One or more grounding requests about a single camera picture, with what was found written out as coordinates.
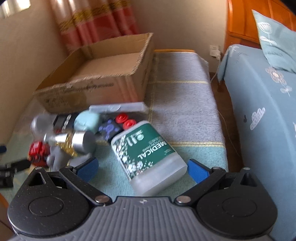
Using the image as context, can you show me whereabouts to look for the grey animal figurine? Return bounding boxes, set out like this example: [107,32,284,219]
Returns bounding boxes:
[46,146,72,172]

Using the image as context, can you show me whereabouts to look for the bottle of yellow capsules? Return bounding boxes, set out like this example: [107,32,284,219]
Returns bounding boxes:
[44,131,96,157]

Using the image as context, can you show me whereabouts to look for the pink red curtain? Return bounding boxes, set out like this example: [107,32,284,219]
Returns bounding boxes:
[50,0,139,53]

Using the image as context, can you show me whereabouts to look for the black digital timer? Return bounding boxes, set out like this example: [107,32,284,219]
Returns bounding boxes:
[53,113,79,133]

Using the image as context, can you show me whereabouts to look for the white medical bottle green label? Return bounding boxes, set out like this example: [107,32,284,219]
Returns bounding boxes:
[111,120,187,196]

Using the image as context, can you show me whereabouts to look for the open cardboard box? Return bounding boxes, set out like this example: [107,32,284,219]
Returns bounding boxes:
[34,33,154,114]

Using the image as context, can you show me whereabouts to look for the red green cube toy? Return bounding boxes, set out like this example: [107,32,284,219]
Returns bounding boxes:
[28,141,50,167]

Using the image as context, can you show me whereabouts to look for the white wall socket plug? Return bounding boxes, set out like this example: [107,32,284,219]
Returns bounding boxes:
[209,45,221,59]

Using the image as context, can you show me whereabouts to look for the black cube toy red buttons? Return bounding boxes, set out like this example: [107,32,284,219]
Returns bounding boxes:
[98,113,137,144]

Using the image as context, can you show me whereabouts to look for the orange wooden headboard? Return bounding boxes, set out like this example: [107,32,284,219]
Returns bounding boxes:
[224,0,295,51]

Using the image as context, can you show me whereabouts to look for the blue floral pillow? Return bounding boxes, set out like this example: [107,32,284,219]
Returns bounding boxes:
[252,10,295,73]

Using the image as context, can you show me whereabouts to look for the grey blue checked cloth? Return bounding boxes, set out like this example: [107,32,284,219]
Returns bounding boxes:
[1,52,228,200]

